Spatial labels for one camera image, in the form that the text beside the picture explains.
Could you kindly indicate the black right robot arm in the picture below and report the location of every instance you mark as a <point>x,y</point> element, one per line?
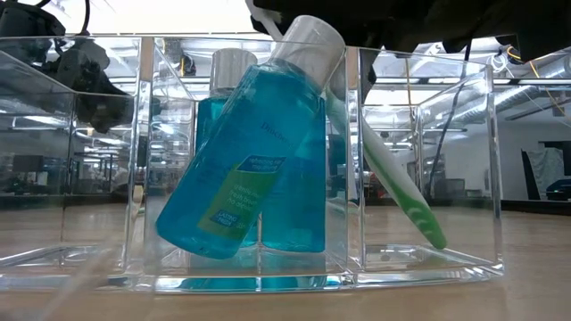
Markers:
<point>548,31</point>

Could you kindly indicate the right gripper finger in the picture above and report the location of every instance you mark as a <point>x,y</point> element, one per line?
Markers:
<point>303,9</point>

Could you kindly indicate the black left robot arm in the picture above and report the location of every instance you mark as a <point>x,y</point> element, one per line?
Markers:
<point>27,20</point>

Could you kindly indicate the blue mouthwash bottle white cap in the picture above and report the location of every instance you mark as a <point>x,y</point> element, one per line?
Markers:
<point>250,156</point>
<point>299,200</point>
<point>232,71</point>

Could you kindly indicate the clear plastic bag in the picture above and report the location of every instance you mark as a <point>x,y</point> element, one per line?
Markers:
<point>468,263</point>

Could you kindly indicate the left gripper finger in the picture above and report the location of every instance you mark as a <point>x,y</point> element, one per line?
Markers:
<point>111,113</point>

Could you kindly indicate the green white toothbrush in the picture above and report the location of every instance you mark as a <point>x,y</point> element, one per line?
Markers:
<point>401,187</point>

